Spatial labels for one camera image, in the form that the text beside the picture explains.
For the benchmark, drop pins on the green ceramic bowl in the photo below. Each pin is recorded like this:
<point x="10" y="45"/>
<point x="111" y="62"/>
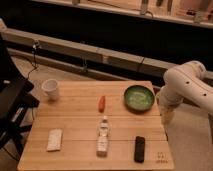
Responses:
<point x="138" y="98"/>

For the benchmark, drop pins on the white paper cup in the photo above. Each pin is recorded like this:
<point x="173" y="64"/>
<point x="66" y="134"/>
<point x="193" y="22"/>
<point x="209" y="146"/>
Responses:
<point x="50" y="87"/>

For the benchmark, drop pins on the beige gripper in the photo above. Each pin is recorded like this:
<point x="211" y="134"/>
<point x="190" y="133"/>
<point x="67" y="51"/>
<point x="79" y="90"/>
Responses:
<point x="167" y="115"/>

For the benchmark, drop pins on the clear plastic bottle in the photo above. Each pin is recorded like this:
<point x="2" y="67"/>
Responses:
<point x="102" y="140"/>

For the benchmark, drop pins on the white sponge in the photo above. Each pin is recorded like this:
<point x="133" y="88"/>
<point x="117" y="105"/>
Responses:
<point x="54" y="140"/>

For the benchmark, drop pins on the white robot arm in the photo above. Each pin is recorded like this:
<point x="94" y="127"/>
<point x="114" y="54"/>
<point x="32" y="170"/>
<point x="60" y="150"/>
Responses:
<point x="184" y="81"/>

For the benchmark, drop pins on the black remote control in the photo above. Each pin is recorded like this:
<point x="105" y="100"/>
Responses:
<point x="139" y="152"/>

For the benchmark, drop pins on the orange carrot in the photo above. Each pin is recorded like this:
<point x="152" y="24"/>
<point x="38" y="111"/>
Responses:
<point x="101" y="106"/>

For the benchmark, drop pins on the black chair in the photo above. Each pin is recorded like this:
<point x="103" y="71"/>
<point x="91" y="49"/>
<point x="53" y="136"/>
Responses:
<point x="15" y="99"/>

